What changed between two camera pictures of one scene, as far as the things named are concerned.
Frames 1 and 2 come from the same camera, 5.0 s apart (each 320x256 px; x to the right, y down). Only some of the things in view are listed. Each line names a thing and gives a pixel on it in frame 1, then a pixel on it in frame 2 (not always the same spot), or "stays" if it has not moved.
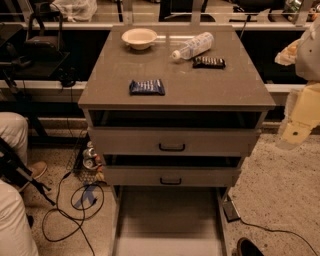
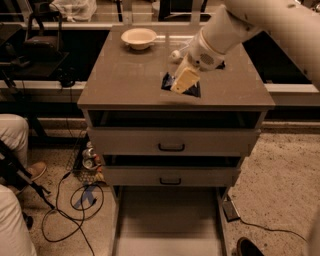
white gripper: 309,58 -> 202,53
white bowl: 139,38 stays
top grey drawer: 171,141 stays
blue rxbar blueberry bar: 146,86 -> 169,80
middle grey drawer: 171,175 stays
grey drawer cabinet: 174,111 stays
